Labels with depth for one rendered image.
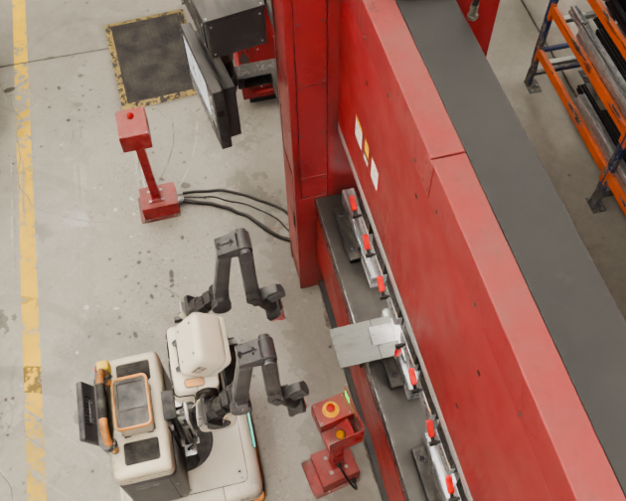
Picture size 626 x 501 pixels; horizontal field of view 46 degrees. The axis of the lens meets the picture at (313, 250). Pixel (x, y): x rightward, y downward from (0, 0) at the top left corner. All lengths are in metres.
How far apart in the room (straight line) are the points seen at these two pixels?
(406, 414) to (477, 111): 1.47
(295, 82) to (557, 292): 1.57
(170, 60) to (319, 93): 2.66
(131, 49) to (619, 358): 4.61
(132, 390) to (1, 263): 1.87
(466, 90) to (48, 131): 3.73
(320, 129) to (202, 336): 1.08
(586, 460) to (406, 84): 1.11
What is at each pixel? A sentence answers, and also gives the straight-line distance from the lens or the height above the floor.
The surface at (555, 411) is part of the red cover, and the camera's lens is 1.71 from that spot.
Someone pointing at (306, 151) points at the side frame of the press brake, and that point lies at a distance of 3.36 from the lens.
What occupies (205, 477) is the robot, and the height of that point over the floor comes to 0.28.
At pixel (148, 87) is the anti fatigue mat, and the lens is 5.48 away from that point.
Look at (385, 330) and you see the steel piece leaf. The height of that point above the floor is 1.00.
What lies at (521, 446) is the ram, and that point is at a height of 2.05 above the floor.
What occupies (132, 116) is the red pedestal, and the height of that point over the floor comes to 0.81.
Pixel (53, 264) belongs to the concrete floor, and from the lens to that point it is 4.77.
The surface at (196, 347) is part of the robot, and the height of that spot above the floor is 1.38.
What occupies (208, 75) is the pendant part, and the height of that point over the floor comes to 1.60.
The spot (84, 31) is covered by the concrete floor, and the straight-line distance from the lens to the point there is 6.05.
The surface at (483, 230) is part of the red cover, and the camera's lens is 1.89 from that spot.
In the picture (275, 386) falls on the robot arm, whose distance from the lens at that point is 2.70.
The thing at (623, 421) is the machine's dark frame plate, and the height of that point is 2.30.
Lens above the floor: 3.85
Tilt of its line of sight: 58 degrees down
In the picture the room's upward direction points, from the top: 2 degrees counter-clockwise
